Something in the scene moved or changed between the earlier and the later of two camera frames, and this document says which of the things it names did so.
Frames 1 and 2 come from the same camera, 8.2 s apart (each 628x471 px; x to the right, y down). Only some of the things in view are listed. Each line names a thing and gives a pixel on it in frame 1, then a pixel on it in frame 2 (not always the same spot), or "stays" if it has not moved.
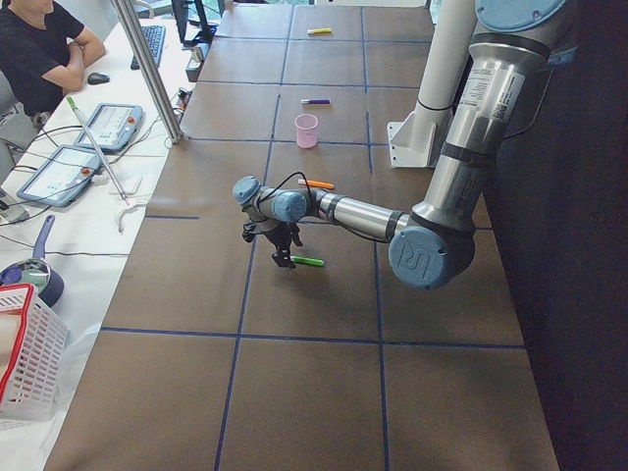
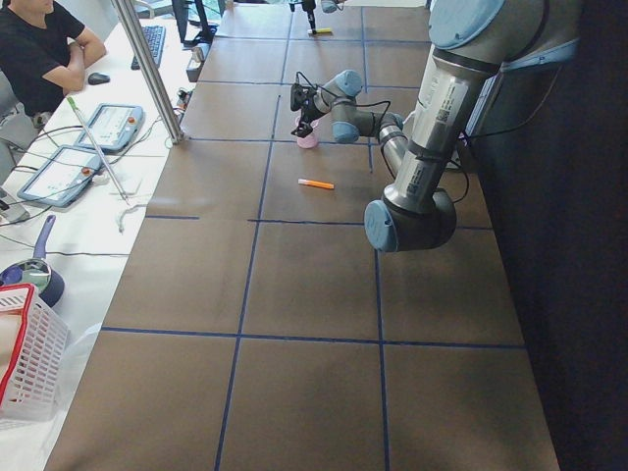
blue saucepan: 47,284 stays
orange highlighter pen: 316,183 stays
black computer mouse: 94,78 stays
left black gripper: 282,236 → 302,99
